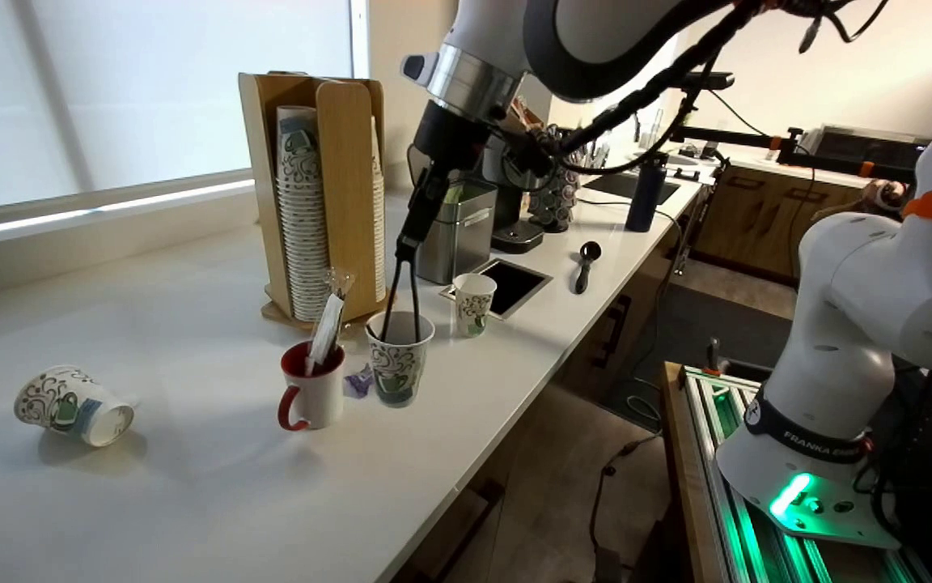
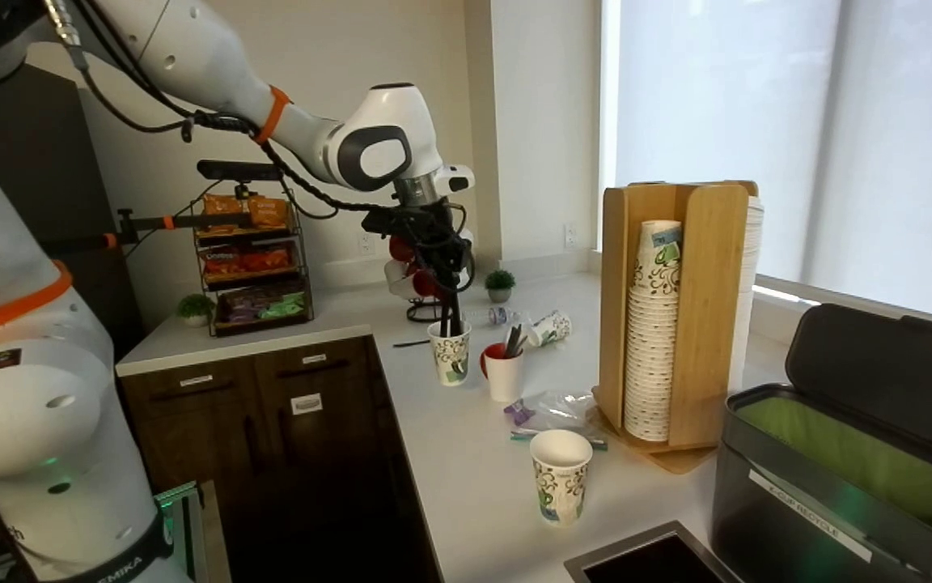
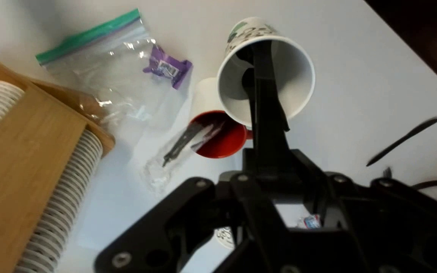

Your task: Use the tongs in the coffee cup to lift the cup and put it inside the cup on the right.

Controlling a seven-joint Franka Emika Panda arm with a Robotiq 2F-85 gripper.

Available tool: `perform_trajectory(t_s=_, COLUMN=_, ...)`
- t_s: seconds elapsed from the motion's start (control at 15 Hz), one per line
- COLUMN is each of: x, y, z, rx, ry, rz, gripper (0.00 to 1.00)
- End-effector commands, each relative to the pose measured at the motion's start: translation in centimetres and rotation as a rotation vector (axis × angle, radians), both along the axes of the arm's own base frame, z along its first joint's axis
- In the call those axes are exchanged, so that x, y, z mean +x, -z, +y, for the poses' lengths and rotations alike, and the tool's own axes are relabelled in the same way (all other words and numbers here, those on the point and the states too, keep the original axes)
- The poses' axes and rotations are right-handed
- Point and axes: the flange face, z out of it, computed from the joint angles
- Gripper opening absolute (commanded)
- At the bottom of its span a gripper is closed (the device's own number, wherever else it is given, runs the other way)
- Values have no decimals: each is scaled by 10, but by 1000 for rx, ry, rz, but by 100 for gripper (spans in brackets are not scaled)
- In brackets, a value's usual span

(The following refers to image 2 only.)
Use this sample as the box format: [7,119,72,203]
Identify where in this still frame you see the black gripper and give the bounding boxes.
[396,199,475,319]

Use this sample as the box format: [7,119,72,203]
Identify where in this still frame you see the black tongs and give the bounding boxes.
[437,283,467,339]

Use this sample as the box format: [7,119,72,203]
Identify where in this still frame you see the wooden cup dispenser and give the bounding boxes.
[595,179,764,458]

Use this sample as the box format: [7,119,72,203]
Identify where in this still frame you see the black mug tree stand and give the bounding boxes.
[400,287,467,327]

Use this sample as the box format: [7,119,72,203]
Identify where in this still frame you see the small potted green plant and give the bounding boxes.
[483,267,518,308]
[173,287,215,332]

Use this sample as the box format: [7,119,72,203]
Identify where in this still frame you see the stirrer sticks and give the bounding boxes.
[498,322,526,360]

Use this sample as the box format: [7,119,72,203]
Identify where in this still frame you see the purple packet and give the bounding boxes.
[501,399,536,430]

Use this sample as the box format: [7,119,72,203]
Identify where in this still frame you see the clear plastic wrapper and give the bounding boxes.
[504,387,602,443]

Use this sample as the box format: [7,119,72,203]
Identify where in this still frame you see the white cabinet label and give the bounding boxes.
[287,389,326,420]

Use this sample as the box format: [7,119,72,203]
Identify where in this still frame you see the stack of floral paper cups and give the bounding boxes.
[622,218,687,448]

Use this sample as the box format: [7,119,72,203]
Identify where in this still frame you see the dark wood cabinet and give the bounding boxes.
[117,334,444,583]

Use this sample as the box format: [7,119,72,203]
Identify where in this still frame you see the white roller window blind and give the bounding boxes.
[809,0,932,327]
[612,0,846,285]

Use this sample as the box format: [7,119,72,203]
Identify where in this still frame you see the black counter sink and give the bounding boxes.
[560,518,743,583]

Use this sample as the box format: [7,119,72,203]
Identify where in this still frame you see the steel trash bin black lid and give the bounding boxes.
[709,300,932,583]

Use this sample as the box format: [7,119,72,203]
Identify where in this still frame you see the black panel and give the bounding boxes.
[0,61,149,364]

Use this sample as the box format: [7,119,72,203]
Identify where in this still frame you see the green bin liner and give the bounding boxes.
[733,392,932,545]

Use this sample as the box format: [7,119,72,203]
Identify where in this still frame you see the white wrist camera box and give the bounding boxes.
[437,162,480,199]

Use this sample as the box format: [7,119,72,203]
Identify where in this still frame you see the white mug red handle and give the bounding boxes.
[475,339,529,405]

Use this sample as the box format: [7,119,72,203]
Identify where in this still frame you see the wire snack rack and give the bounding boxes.
[191,192,316,339]

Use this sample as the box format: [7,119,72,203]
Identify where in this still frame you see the black stereo camera bar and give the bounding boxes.
[195,159,287,185]

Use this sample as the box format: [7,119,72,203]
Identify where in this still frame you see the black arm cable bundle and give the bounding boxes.
[42,0,412,218]

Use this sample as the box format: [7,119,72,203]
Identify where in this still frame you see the black camera stand rod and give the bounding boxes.
[100,206,210,253]

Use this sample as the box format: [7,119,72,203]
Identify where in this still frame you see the robot mounting base frame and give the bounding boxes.
[151,477,214,583]

